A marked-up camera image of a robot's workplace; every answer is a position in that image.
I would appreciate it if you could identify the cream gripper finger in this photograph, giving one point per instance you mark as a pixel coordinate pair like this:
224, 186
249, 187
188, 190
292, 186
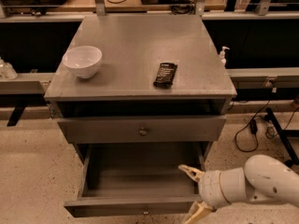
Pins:
193, 173
197, 212

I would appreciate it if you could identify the grey top drawer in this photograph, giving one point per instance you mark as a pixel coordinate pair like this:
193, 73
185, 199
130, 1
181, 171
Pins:
142, 129

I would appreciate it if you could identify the black wheeled stand leg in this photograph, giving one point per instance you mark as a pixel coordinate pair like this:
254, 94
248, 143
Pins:
284, 137

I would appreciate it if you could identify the white ceramic bowl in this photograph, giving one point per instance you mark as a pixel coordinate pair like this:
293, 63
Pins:
83, 61

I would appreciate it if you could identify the black snack packet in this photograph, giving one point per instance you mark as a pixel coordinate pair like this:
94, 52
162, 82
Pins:
165, 75

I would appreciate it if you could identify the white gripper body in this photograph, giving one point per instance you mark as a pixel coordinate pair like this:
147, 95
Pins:
209, 187

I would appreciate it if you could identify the grey drawer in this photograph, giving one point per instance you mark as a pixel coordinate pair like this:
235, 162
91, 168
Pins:
136, 179
142, 129

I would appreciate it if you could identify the white pump dispenser bottle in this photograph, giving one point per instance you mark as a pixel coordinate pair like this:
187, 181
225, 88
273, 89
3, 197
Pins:
222, 54

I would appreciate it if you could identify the grey wooden drawer cabinet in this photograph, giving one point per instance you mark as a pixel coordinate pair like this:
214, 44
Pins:
133, 48

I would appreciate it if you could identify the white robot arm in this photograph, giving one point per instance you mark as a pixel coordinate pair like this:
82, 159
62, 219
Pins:
262, 179

